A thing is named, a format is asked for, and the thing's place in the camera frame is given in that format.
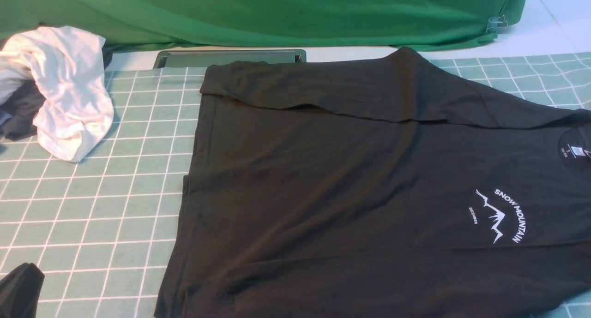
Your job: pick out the dark gray long-sleeve top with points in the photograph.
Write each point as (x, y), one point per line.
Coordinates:
(383, 188)

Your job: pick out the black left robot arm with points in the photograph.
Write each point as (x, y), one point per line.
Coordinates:
(20, 290)

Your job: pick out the green checkered table mat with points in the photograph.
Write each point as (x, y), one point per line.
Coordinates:
(103, 231)

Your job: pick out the green backdrop cloth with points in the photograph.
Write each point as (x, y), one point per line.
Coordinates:
(147, 25)

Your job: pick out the white crumpled garment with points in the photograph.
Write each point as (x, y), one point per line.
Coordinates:
(69, 87)

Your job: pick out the metal binder clip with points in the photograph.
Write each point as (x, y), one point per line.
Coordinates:
(495, 24)

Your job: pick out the dark crumpled garment in pile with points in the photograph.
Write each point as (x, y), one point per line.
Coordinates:
(21, 112)

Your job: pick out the gray metal cable tray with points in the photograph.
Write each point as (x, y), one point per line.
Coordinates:
(206, 58)

